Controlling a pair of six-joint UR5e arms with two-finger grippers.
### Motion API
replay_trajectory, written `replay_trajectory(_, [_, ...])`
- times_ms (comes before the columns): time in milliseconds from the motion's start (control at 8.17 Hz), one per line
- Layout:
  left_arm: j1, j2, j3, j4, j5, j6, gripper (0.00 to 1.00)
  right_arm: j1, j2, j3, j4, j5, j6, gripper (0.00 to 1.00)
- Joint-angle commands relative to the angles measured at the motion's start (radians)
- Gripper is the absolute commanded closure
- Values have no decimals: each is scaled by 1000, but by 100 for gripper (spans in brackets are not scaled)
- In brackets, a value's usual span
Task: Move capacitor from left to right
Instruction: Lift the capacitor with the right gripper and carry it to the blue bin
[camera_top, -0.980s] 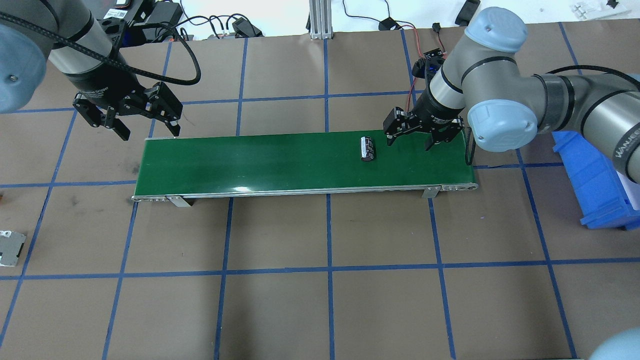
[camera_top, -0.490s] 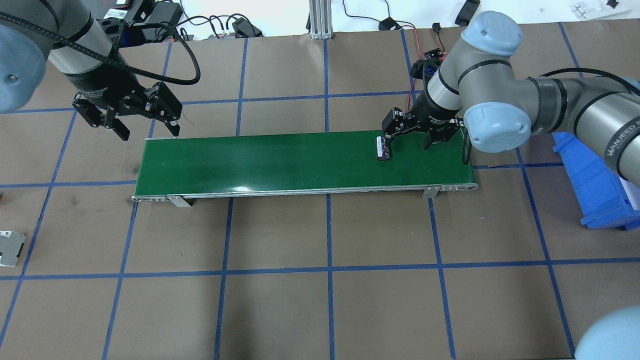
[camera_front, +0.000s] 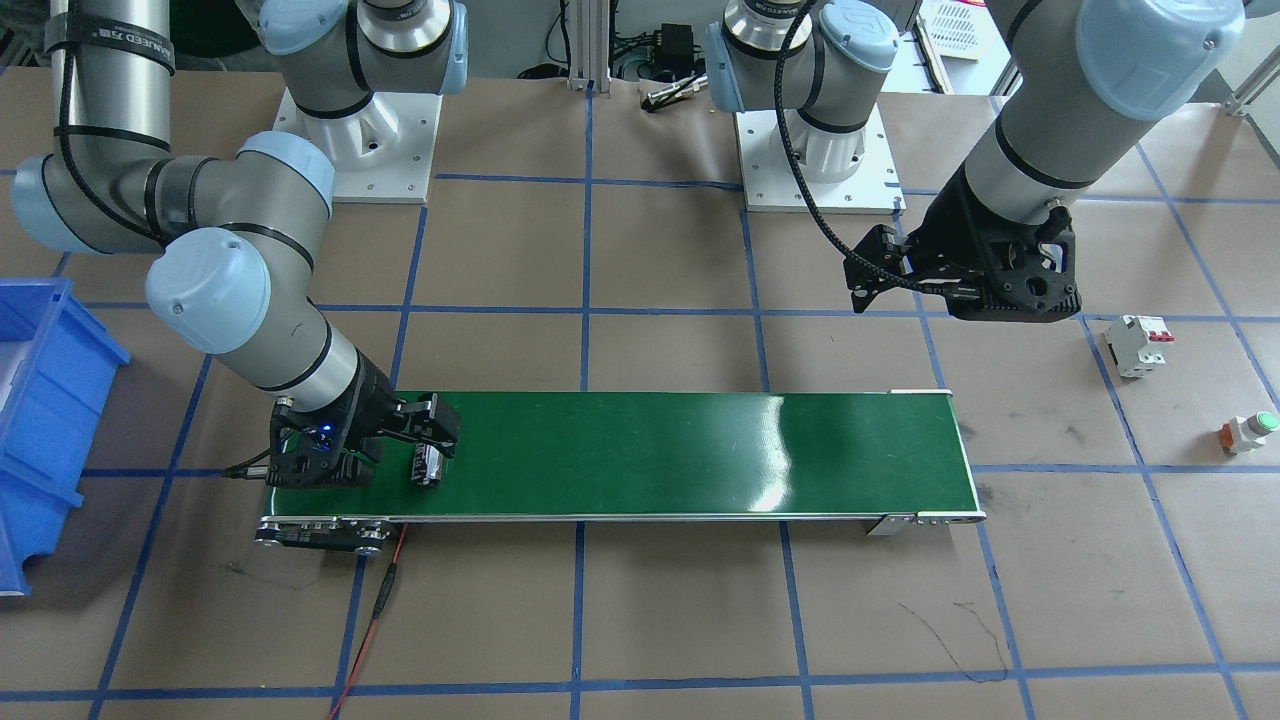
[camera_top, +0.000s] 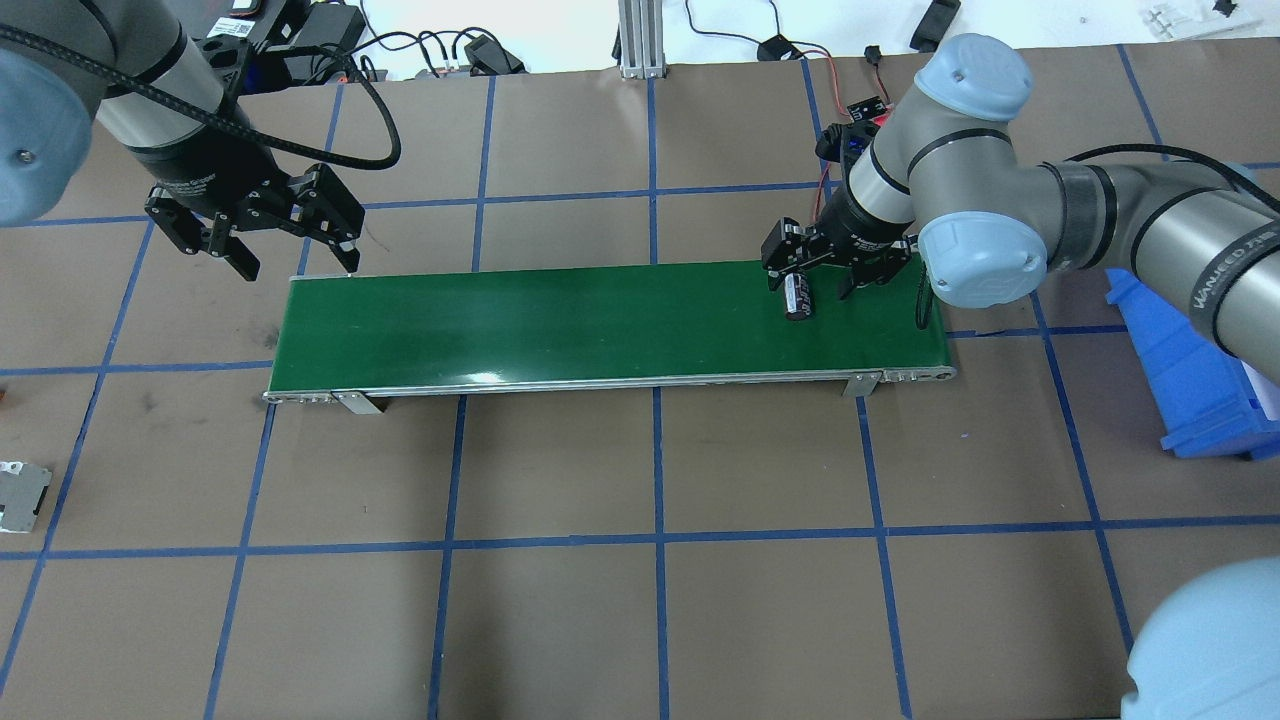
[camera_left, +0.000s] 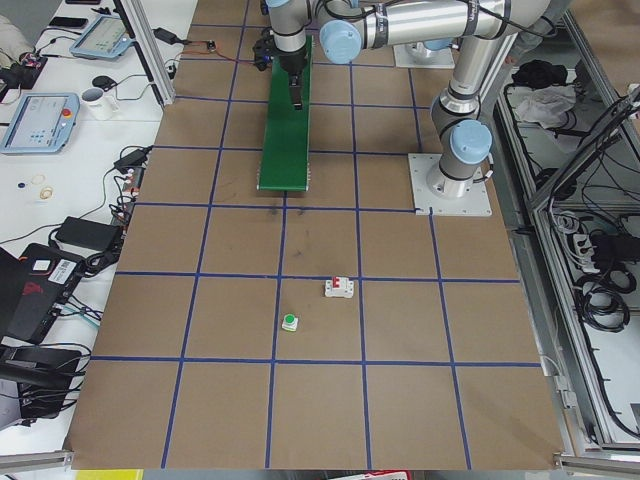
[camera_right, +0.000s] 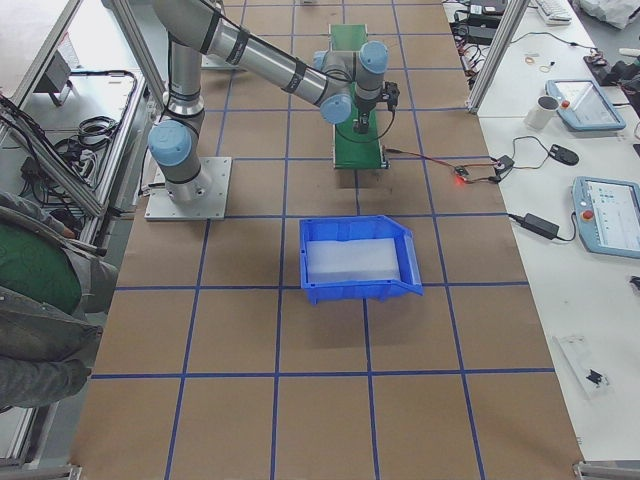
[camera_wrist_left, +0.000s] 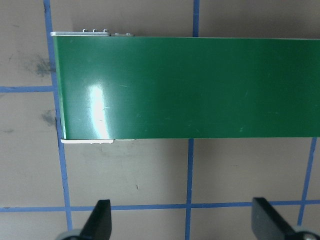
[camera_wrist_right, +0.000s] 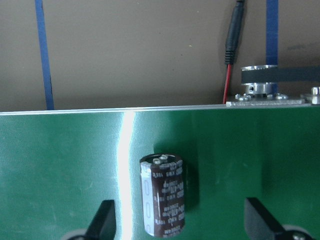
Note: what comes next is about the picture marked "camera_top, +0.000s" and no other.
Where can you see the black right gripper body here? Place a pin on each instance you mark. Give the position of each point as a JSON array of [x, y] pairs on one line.
[[859, 226]]

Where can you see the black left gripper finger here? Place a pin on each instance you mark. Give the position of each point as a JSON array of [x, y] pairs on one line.
[[241, 259], [347, 255]]

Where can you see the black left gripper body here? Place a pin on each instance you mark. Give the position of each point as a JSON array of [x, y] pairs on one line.
[[197, 166]]

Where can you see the brown cylindrical capacitor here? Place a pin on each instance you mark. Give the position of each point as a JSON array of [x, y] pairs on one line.
[[797, 297]]

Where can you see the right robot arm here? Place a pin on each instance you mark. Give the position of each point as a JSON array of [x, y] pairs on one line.
[[1026, 517]]

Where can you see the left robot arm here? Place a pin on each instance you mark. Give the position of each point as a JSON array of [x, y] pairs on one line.
[[172, 101]]

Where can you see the green conveyor belt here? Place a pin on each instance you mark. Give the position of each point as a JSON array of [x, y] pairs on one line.
[[352, 339]]

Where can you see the small speed controller board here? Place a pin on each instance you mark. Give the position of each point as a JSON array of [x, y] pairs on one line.
[[872, 110]]

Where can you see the black power adapter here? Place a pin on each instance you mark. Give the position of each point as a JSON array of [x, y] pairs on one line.
[[776, 48]]

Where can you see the blue plastic bin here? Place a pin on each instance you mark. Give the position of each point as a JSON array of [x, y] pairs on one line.
[[1211, 404]]

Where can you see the aluminium frame post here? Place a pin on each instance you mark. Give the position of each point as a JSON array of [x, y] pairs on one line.
[[640, 42]]

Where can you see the grey metal bracket part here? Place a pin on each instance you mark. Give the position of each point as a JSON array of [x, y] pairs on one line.
[[23, 490]]

